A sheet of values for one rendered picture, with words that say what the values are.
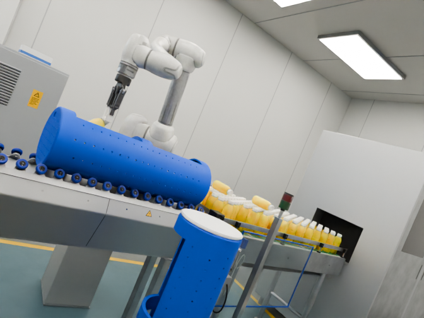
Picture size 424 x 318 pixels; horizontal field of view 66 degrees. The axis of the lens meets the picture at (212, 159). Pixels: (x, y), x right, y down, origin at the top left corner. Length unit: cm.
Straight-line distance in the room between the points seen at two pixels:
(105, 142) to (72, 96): 285
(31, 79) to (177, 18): 238
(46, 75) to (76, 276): 163
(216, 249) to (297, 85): 499
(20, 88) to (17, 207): 166
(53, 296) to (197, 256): 138
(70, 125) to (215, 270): 85
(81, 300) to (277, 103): 439
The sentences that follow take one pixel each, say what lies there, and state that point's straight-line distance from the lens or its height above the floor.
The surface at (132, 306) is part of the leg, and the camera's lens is 226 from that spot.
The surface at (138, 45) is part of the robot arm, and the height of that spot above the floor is 164.
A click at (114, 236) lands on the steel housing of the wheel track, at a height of 72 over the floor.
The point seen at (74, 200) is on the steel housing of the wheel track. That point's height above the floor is 87.
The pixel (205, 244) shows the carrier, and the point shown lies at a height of 98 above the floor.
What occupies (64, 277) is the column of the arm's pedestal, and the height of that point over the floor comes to 20.
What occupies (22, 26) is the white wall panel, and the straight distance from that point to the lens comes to 437.
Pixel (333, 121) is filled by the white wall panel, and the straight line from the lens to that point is 684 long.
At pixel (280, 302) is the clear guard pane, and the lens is 264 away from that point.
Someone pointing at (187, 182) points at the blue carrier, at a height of 111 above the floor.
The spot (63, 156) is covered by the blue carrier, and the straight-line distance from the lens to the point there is 151.
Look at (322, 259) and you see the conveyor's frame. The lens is 291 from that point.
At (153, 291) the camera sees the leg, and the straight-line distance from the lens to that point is 207.
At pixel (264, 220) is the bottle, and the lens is 226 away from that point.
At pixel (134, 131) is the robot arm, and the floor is 123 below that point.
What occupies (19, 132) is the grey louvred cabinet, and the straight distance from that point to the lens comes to 311.
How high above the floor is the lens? 131
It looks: 1 degrees down
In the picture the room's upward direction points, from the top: 23 degrees clockwise
